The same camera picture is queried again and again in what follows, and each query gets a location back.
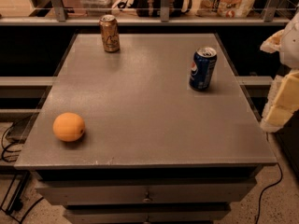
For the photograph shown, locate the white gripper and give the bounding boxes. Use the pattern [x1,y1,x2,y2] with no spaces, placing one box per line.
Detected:
[260,13,299,133]

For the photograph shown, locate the orange fruit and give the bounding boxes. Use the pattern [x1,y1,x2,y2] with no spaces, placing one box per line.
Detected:
[52,112,85,142]

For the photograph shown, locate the blue Pepsi can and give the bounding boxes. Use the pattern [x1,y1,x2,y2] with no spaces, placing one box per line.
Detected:
[189,47,217,91]

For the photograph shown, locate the printed snack bag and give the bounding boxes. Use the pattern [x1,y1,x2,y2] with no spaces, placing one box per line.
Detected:
[196,0,255,18]

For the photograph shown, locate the grey drawer cabinet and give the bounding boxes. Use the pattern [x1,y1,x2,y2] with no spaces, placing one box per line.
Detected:
[16,34,276,224]

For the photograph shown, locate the black backpack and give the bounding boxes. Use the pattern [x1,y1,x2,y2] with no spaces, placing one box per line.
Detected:
[132,0,192,17]

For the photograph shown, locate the gold soda can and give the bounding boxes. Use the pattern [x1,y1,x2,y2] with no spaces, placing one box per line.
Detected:
[99,14,120,52]

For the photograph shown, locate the black cable on floor right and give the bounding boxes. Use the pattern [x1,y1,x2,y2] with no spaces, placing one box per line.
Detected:
[254,161,284,224]

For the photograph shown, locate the grey metal shelf rail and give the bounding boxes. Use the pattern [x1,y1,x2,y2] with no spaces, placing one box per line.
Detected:
[0,0,298,26]

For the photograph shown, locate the black cables on floor left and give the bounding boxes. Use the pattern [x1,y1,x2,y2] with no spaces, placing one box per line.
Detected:
[0,115,45,224]

